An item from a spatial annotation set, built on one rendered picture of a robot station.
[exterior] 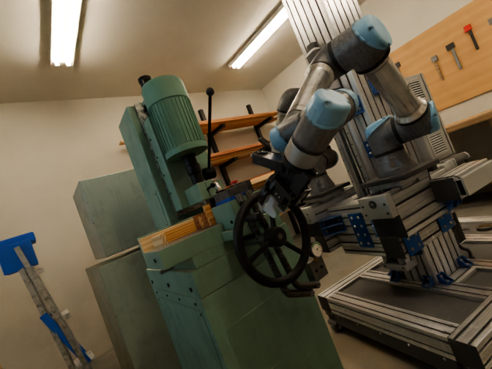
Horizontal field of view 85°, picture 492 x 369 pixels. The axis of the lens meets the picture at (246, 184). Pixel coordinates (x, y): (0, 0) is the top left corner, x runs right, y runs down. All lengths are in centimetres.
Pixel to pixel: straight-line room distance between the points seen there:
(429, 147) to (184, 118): 122
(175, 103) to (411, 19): 344
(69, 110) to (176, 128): 274
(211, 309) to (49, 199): 269
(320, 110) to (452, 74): 347
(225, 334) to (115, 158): 291
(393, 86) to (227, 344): 99
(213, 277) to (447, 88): 351
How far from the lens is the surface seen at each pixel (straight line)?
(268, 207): 70
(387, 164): 123
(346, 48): 96
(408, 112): 115
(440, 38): 400
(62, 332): 159
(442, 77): 394
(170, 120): 108
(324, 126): 52
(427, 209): 129
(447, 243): 172
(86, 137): 362
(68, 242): 333
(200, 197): 106
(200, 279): 90
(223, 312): 95
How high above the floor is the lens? 96
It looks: 2 degrees up
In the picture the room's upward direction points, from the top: 21 degrees counter-clockwise
